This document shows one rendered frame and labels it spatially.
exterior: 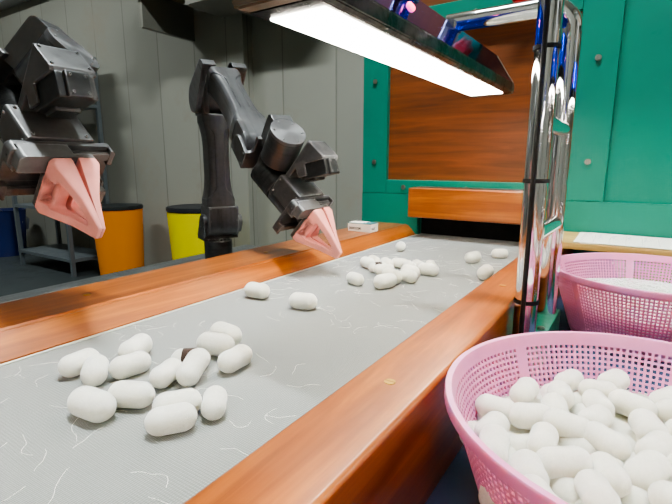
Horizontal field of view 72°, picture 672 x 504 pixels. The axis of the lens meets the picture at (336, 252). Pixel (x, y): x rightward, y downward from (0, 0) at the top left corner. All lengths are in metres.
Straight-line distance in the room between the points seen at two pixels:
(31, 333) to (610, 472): 0.49
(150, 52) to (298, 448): 3.93
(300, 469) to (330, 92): 2.73
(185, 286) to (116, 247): 3.22
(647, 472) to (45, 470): 0.35
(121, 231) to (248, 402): 3.48
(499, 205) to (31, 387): 0.87
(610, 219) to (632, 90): 0.25
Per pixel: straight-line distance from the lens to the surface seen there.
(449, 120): 1.16
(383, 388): 0.33
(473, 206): 1.06
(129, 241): 3.85
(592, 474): 0.33
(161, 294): 0.61
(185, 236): 3.08
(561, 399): 0.40
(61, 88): 0.51
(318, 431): 0.29
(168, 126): 3.91
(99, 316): 0.57
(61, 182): 0.52
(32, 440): 0.38
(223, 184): 1.03
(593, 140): 1.07
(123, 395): 0.38
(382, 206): 1.21
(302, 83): 3.04
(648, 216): 1.07
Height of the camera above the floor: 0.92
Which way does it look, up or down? 11 degrees down
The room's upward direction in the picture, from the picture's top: straight up
